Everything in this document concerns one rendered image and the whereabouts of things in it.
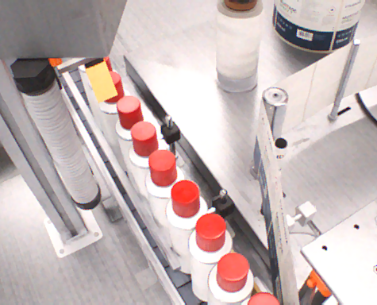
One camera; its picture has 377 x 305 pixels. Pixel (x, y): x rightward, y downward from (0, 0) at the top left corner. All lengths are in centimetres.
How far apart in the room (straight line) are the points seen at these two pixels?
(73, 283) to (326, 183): 46
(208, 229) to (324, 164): 37
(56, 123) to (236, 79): 52
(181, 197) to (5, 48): 25
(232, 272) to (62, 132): 22
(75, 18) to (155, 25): 82
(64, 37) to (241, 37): 49
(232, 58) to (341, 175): 29
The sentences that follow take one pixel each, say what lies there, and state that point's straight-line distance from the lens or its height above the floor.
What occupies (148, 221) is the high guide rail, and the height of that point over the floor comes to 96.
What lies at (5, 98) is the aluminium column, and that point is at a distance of 49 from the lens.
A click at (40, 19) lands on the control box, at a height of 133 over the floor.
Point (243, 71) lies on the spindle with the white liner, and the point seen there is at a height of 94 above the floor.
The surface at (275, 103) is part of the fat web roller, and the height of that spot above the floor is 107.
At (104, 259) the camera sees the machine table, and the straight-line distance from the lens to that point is 74.
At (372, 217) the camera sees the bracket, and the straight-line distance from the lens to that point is 42.
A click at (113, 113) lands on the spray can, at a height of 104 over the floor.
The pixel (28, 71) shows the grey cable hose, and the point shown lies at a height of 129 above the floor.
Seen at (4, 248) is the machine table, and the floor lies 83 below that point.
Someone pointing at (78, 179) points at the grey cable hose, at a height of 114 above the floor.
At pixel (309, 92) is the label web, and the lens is 72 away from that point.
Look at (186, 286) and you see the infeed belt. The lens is 65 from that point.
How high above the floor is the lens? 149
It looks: 53 degrees down
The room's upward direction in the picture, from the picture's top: 5 degrees counter-clockwise
